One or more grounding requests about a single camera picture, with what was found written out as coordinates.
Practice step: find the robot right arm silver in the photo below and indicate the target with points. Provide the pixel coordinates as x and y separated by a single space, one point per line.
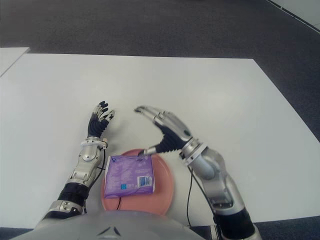
212 170

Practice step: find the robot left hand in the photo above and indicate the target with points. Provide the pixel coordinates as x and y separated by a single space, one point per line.
95 126

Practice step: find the white distant table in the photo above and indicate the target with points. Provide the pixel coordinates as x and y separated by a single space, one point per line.
300 10

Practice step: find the robot left arm silver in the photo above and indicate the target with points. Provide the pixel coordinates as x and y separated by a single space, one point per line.
87 155

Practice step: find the white side table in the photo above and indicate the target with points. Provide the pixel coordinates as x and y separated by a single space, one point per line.
10 57

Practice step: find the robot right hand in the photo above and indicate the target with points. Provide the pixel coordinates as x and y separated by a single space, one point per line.
172 130

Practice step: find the pink round plate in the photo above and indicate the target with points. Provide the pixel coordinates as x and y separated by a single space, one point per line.
165 182

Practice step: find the purple tissue paper pack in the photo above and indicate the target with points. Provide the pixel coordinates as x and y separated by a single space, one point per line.
127 172

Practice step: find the grey robot torso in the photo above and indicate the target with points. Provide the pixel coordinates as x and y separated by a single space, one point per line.
112 227

